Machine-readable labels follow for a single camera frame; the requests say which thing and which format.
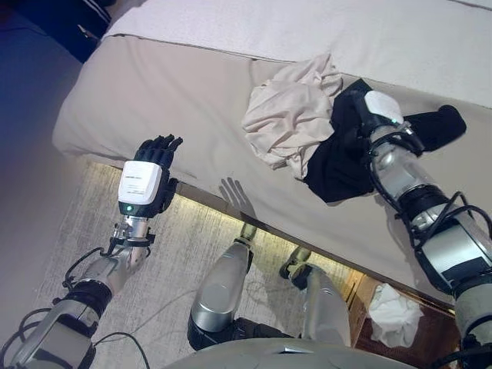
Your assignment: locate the cream beige garment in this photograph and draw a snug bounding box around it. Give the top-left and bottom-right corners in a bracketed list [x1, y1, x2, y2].
[241, 52, 343, 180]

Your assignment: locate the grey striped rug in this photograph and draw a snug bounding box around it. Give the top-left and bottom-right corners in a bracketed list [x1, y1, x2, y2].
[34, 159, 366, 369]

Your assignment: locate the black garment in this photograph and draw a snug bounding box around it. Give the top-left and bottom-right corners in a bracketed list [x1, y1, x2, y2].
[303, 78, 468, 204]

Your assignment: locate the beige bed runner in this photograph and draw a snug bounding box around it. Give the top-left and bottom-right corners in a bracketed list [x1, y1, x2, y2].
[52, 34, 492, 304]

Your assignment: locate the white textured blanket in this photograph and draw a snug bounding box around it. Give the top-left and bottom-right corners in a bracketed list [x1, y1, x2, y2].
[103, 0, 492, 108]

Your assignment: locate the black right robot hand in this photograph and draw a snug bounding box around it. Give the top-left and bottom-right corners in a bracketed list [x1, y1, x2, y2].
[349, 88, 404, 132]

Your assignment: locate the navy fabric with white stripes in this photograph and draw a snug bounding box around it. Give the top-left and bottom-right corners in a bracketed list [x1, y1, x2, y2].
[15, 0, 112, 65]

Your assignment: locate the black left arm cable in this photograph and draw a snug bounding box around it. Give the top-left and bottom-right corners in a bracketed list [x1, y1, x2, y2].
[0, 234, 155, 369]

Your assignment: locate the large bed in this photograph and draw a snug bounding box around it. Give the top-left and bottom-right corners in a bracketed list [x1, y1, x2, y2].
[52, 0, 492, 308]

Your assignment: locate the silver left robot leg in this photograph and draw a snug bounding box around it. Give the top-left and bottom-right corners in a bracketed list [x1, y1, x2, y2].
[188, 222, 258, 351]

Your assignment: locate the white garment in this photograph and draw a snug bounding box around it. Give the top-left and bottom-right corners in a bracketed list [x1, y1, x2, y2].
[368, 283, 424, 349]

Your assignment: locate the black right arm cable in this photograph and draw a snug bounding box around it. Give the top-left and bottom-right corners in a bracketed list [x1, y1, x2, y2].
[367, 130, 492, 251]

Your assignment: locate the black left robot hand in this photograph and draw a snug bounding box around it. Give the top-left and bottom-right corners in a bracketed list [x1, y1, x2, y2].
[117, 134, 185, 219]

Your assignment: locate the silver right robot leg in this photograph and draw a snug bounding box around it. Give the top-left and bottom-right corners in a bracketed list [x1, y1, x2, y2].
[280, 245, 353, 347]

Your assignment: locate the silver robot leg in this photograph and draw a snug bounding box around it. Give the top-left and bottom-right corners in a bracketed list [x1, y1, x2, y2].
[280, 245, 353, 347]
[188, 222, 258, 351]

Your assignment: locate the grey robot torso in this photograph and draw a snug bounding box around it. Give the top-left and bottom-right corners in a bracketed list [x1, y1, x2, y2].
[161, 337, 427, 369]

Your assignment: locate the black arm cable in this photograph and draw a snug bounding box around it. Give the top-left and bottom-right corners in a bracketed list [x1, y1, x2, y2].
[367, 130, 492, 251]
[0, 234, 155, 369]

